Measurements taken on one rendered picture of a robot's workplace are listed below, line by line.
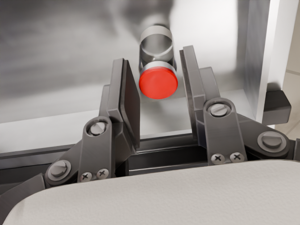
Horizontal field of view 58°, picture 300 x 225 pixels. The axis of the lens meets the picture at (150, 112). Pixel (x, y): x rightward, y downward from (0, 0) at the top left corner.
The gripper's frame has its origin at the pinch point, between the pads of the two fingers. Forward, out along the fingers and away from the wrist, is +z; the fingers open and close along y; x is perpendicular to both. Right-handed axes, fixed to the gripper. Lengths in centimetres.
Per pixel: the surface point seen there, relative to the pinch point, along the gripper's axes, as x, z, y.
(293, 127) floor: -121, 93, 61
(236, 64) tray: -2.9, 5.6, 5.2
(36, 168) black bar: -11.5, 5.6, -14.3
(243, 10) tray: 0.8, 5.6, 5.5
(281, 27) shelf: -0.9, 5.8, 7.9
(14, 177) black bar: -11.5, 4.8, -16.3
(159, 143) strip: -10.5, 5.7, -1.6
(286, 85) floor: -87, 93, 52
